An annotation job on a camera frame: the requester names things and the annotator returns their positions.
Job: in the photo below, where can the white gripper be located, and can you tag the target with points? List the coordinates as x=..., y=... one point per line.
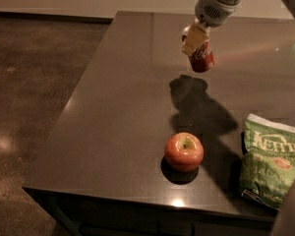
x=213, y=13

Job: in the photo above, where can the red coke can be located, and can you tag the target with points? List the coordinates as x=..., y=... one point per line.
x=202, y=59

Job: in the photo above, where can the red apple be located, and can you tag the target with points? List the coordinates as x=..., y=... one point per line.
x=184, y=152

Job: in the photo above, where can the green kettle chips bag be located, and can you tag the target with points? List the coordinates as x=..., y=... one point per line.
x=268, y=164

